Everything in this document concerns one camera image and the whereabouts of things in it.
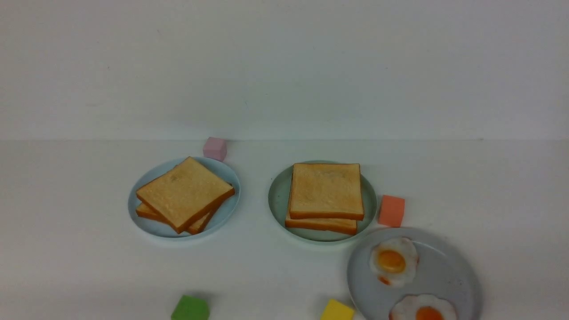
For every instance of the fried egg front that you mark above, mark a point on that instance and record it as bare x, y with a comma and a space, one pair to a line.
423, 307

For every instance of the toast slice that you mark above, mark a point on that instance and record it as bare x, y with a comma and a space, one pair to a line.
185, 194
344, 226
199, 226
326, 191

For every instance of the pink cube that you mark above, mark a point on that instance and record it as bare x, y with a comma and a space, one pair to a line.
215, 148

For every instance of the green cube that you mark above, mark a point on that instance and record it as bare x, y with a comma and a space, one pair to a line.
191, 308

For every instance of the grey speckled plate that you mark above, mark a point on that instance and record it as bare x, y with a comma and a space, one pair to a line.
442, 271

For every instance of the yellow cube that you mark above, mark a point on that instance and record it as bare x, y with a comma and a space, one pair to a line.
335, 310

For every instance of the fried egg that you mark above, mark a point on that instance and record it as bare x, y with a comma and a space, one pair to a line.
394, 262
423, 307

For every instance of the light blue plate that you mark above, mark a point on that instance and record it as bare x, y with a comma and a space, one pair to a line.
160, 231

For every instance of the fried egg middle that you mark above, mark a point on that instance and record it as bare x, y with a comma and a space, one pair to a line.
394, 262

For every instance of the orange cube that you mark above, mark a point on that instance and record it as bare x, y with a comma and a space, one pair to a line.
392, 211

